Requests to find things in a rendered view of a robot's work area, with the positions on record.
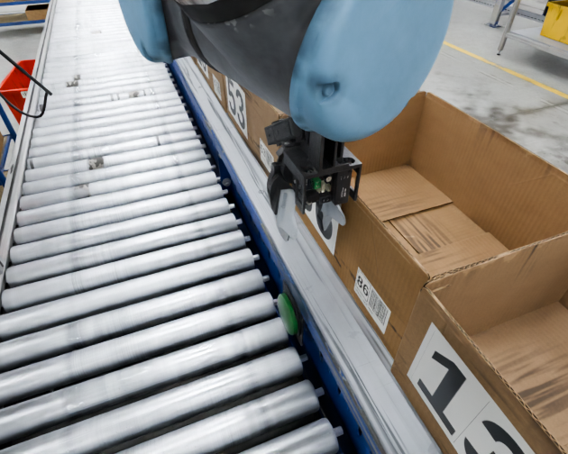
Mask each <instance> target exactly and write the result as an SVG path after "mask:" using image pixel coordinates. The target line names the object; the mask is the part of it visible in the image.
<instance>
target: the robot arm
mask: <svg viewBox="0 0 568 454"><path fill-rule="evenodd" d="M118 2H119V5H120V8H121V11H122V14H123V17H124V20H125V23H126V26H127V28H128V31H129V33H130V34H131V37H132V39H133V42H134V44H135V46H136V47H137V49H138V51H139V52H140V53H141V54H142V55H143V56H144V57H145V58H146V59H147V60H148V61H150V62H153V63H159V62H166V63H169V64H170V63H173V62H174V61H173V60H174V59H180V58H185V57H195V58H197V59H199V60H200V61H202V62H203V63H205V64H206V65H208V66H209V67H210V68H212V69H214V70H215V71H217V72H219V73H221V74H223V75H225V76H227V77H229V78H230V79H232V80H233V81H234V82H236V83H237V84H239V85H240V86H243V87H244V88H246V89H247V90H249V91H250V92H252V93H254V94H255V95H257V96H258V97H260V98H261V99H263V100H264V101H266V102H267V103H269V104H271V105H273V106H274V107H276V108H277V109H279V110H281V111H282V112H283V113H284V114H287V115H288V116H290V117H288V118H286V119H284V118H281V119H278V120H277V121H275V122H272V123H271V125H270V126H267V127H265V128H264V130H265V134H266V138H267V142H268V145H274V144H277V147H278V146H281V145H282V146H281V147H280V148H279V149H278V150H277V151H276V154H277V156H278V159H277V162H272V163H271V171H270V174H269V176H268V180H267V194H268V198H269V201H270V207H271V210H272V213H273V216H274V220H275V223H276V225H277V228H278V230H279V233H280V235H281V236H282V238H283V239H284V240H285V241H288V240H289V236H290V237H291V238H292V239H296V238H297V236H298V227H297V223H296V219H295V206H296V205H297V207H298V209H299V210H300V212H301V213H302V214H305V211H306V204H308V205H311V204H312V203H315V202H316V205H317V207H318V213H317V218H318V221H319V223H320V226H321V229H322V231H325V230H326V228H327V227H328V225H329V223H330V222H331V220H332V218H333V219H334V220H336V221H337V222H339V223H340V224H341V225H342V226H344V225H345V217H344V213H343V212H342V210H341V208H340V206H339V204H345V203H347V202H348V198H349V196H350V197H351V198H352V199H353V201H357V195H358V189H359V184H360V177H361V172H362V163H361V162H360V161H359V160H358V159H357V158H356V157H355V156H354V155H353V154H352V153H351V152H350V151H349V150H348V149H347V148H346V147H345V146H344V143H345V142H349V141H358V140H361V139H364V138H366V137H369V136H371V135H372V134H374V133H375V132H377V131H379V130H381V129H382V128H383V127H385V126H386V125H387V124H389V123H390V122H391V121H392V120H393V119H395V118H396V117H397V116H398V115H399V114H400V113H401V111H402V110H403V108H404V107H406V106H407V105H408V101H409V100H410V98H411V97H413V96H415V94H416V93H417V91H418V90H419V88H420V87H421V86H422V85H423V83H424V81H425V80H426V78H427V76H428V74H429V72H430V70H431V69H432V67H433V66H434V64H435V61H436V58H437V56H438V54H439V52H440V49H441V48H442V45H443V43H444V38H445V35H446V33H447V30H448V26H449V23H450V20H451V16H452V11H453V0H118ZM353 170H354V171H355V172H356V173H357V175H356V181H355V188H354V189H353V187H352V186H351V178H352V172H353ZM289 183H290V184H292V186H293V187H292V186H290V185H289Z"/></svg>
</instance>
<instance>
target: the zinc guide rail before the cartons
mask: <svg viewBox="0 0 568 454"><path fill-rule="evenodd" d="M175 60H176V62H177V64H178V66H179V69H180V70H181V72H182V74H183V76H184V78H185V79H186V81H187V83H188V85H189V87H190V89H191V91H192V93H193V95H194V97H195V98H196V100H197V102H198V104H199V106H200V108H201V109H202V111H203V113H204V115H205V117H206V119H207V121H208V122H209V124H210V126H211V128H212V130H213V132H214V134H215V136H216V138H217V139H218V141H219V143H220V145H221V147H222V148H223V150H224V153H225V155H226V157H227V158H228V159H229V161H230V163H231V165H232V167H233V169H234V172H235V173H236V175H237V176H238V178H239V180H240V182H241V184H242V185H243V188H244V190H245V192H246V194H247V195H248V197H249V198H250V200H251V202H252V205H253V207H254V209H255V210H256V212H257V214H258V215H259V217H260V219H261V222H262V223H263V225H264V227H265V229H266V231H267V233H268V234H269V235H270V238H271V240H272V242H273V244H274V246H275V248H276V249H277V251H278V253H279V255H280V257H281V259H282V260H283V262H284V264H285V266H286V268H287V270H288V272H289V273H290V275H291V277H292V279H293V281H294V283H295V285H296V286H297V288H298V291H299V293H300V294H301V296H302V298H303V299H304V301H305V303H306V305H307V308H308V310H309V312H311V314H312V316H313V318H314V320H315V322H316V324H317V326H318V328H319V330H320V331H321V333H322V335H323V337H324V338H325V341H326V343H327V345H328V347H329V349H330V350H331V351H332V353H333V355H334V358H335V360H336V362H337V363H338V365H339V367H340V369H341V370H342V372H343V374H344V376H345V378H346V380H347V382H348V384H349V386H350V388H351V389H352V391H353V393H354V395H355V397H356V399H357V400H358V402H359V404H360V406H361V408H362V410H363V412H364V413H365V415H366V417H367V419H368V421H369V423H370V425H371V427H372V429H373V430H374V432H375V434H376V436H377V438H378V439H379V441H380V444H381V446H382V448H383V449H384V450H385V452H386V454H439V453H438V451H437V449H436V448H435V446H434V444H433V442H432V441H431V440H430V439H429V437H428V436H427V434H426V432H425V430H424V429H423V427H422V425H421V424H420V422H419V421H418V419H417V417H416V416H415V415H414V413H413V411H412V410H411V408H410V407H409V405H408V403H407V401H406V400H405V398H404V397H403V395H402V394H401V393H400V391H399V389H398V387H397V386H396V384H395V383H394V381H393V379H392V378H391V376H390V375H389V372H388V371H387V369H386V368H385V367H384V366H383V364H382V362H381V361H380V359H379V357H378V355H377V354H376V352H375V351H374V349H373V347H372V346H371V345H370V343H369V341H368V340H367V338H366V337H365V335H364V334H363V332H362V330H361V328H360V327H359V325H358V323H357V322H356V321H355V320H354V318H353V316H352V314H351V313H350V311H349V309H348V308H347V306H346V305H345V303H344V301H343V299H342V298H341V296H339V294H338V292H337V291H336V289H335V288H334V285H333V284H332V282H331V281H330V279H329V277H328V276H327V274H326V273H325V272H324V270H323V268H322V267H321V265H320V264H319V262H318V260H317V259H316V257H315V255H314V253H313V252H312V250H311V249H310V248H309V246H308V245H307V243H306V241H305V240H304V238H303V236H302V235H301V233H300V232H299V230H298V236H297V238H296V239H292V238H291V237H290V236H289V240H288V241H285V240H284V239H283V238H282V236H281V235H280V233H279V230H278V228H277V225H276V223H275V220H274V216H273V213H272V210H271V207H270V201H269V198H268V194H267V179H266V177H265V176H264V175H263V173H262V172H261V170H260V168H259V166H258V165H257V163H256V162H255V160H254V158H253V157H252V155H251V153H250V152H249V151H248V149H247V148H246V146H245V144H244V143H243V141H242V139H241V138H240V136H239V134H238V133H237V131H236V130H235V128H234V127H233V125H232V124H231V122H230V120H229V119H228V117H227V116H226V114H225V112H224V110H223V109H222V107H221V106H220V104H219V103H218V102H217V100H216V99H215V96H214V95H213V93H212V92H211V90H210V88H209V87H208V85H207V84H206V81H205V80H204V79H203V78H202V76H201V75H200V73H199V71H198V70H197V68H196V66H195V64H194V63H193V61H192V60H191V58H190V57H185V58H180V59H175Z"/></svg>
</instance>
